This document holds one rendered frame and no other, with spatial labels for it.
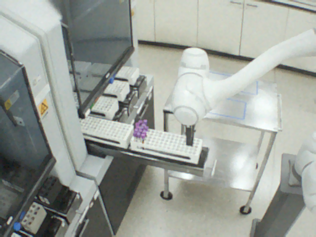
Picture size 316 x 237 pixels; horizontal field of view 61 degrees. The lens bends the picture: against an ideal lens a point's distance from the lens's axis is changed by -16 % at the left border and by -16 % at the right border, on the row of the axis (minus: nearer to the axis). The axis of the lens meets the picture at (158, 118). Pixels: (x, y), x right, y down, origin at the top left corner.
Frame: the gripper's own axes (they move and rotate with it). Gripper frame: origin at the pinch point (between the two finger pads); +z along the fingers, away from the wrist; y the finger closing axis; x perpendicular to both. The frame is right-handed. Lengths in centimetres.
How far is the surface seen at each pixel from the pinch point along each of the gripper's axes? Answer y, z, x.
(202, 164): 4.8, 8.7, 7.3
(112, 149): 6.7, 10.1, -33.4
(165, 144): 1.2, 4.8, -10.3
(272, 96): -53, 8, 37
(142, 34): -229, 74, -106
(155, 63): -191, 91, -79
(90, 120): -2.7, 4.0, -48.1
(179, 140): -2.5, 4.7, -4.8
